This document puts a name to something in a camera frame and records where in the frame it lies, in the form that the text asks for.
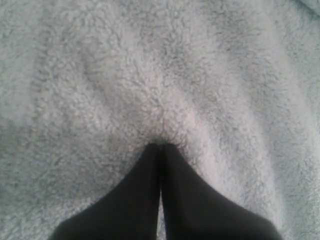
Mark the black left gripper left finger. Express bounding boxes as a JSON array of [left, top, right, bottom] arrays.
[[51, 144, 160, 240]]

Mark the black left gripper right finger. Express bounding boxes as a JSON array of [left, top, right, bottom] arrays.
[[161, 144, 282, 240]]

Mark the light blue fluffy towel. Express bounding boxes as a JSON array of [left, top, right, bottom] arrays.
[[0, 0, 320, 240]]

